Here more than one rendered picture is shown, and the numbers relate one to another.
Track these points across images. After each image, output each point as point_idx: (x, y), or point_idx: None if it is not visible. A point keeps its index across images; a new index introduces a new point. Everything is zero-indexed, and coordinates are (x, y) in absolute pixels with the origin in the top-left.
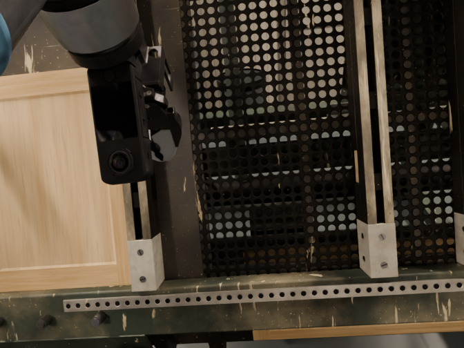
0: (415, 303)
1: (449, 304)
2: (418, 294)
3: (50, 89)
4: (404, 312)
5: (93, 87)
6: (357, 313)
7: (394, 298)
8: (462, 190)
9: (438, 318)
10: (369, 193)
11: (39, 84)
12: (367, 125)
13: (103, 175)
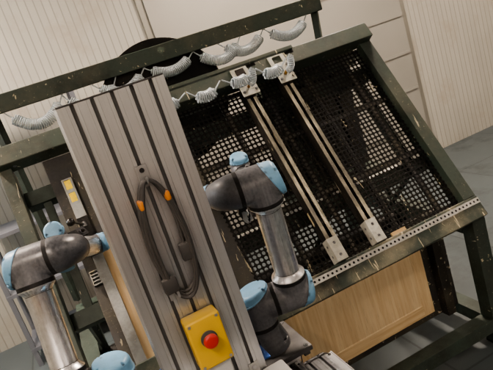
0: (362, 267)
1: (375, 262)
2: (362, 263)
3: None
4: (360, 273)
5: None
6: (342, 282)
7: (353, 269)
8: (356, 213)
9: (375, 270)
10: (320, 226)
11: None
12: (306, 200)
13: (253, 213)
